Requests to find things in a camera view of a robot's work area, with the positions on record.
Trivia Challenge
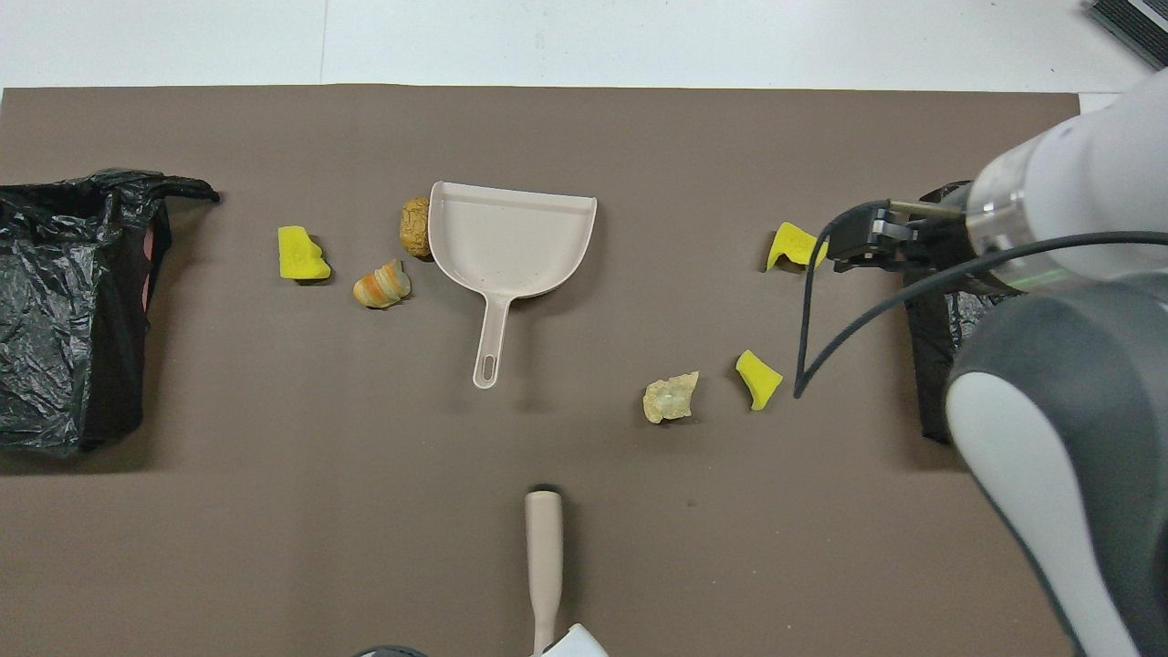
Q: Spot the pink bin with black bag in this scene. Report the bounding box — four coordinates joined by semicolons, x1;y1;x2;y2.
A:
0;169;222;457

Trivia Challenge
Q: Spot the blocky yellow sponge piece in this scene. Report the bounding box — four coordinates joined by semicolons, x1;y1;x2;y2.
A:
277;225;332;282

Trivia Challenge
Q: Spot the beige brush with black bristles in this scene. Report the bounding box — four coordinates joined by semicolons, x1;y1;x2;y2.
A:
524;490;565;657

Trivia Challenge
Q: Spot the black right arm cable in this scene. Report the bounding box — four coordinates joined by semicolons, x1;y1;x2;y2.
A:
792;201;1168;401

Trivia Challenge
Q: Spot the small yellow sponge wedge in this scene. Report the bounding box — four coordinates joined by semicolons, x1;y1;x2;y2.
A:
735;349;784;412

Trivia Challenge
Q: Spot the brown paper table mat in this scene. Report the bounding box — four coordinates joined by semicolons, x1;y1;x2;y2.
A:
0;84;1146;657

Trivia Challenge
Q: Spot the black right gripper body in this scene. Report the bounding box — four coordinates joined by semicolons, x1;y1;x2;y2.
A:
890;214;973;275

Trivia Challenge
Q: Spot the striped orange bread roll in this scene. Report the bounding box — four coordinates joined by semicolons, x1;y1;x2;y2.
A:
352;258;412;310

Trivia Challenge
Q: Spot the black ribbed panel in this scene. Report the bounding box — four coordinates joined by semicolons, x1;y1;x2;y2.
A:
1084;0;1168;72

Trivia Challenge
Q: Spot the beige plastic dustpan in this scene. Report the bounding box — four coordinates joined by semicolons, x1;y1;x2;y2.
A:
427;181;599;391

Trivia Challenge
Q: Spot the arched yellow sponge piece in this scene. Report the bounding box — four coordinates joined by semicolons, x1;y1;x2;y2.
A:
765;222;831;273

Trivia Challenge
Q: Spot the pale tan foam chunk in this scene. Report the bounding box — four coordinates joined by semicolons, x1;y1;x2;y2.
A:
642;370;701;425

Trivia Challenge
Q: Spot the brown oval bread loaf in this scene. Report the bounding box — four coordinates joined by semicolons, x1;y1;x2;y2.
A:
400;197;433;260

